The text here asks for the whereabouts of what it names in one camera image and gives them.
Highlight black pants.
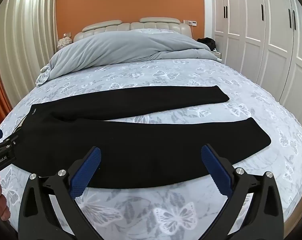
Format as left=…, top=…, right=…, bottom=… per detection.
left=13, top=85, right=270, bottom=189

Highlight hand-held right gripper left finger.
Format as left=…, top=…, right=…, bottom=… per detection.
left=18, top=147, right=102, bottom=240

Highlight white wardrobe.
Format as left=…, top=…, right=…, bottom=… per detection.
left=209, top=0, right=302, bottom=128

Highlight beige curtain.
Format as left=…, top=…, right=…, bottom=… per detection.
left=0, top=0, right=58, bottom=112

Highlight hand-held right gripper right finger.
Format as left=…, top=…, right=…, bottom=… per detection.
left=201, top=144, right=285, bottom=240

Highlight butterfly print bed sheet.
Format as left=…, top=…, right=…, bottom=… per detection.
left=0, top=57, right=302, bottom=240

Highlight person's left hand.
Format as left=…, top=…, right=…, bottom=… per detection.
left=0, top=174, right=11, bottom=222

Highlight white flower decoration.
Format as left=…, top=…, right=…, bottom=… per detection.
left=56, top=36, right=73, bottom=50

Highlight beige padded headboard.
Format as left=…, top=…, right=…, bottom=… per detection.
left=73, top=17, right=192, bottom=42

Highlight black bag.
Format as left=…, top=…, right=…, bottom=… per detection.
left=197, top=37, right=216, bottom=52

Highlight white nightstand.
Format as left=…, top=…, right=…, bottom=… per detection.
left=211, top=49, right=222, bottom=63

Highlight grey duvet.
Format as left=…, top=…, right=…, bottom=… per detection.
left=36, top=29, right=217, bottom=87

